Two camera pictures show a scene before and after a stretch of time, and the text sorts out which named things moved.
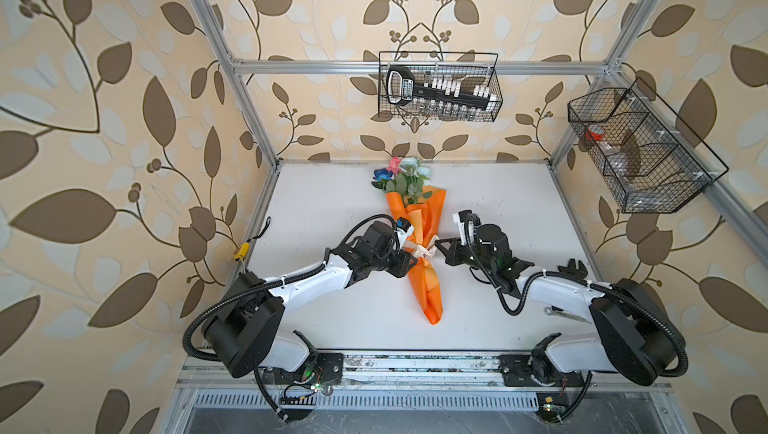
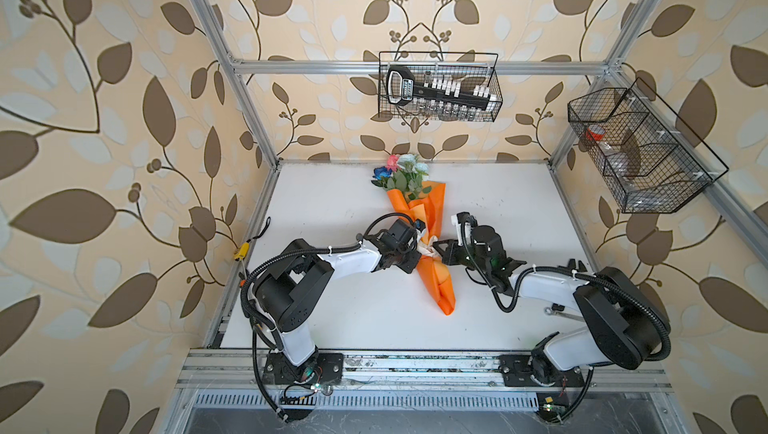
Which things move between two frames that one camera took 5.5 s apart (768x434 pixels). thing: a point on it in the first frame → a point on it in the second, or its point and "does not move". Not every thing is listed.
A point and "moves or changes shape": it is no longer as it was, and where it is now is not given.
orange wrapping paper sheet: (422, 214) moves or changes shape
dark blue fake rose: (381, 175) does not move
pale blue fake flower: (414, 175) does not move
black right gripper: (452, 252) does not move
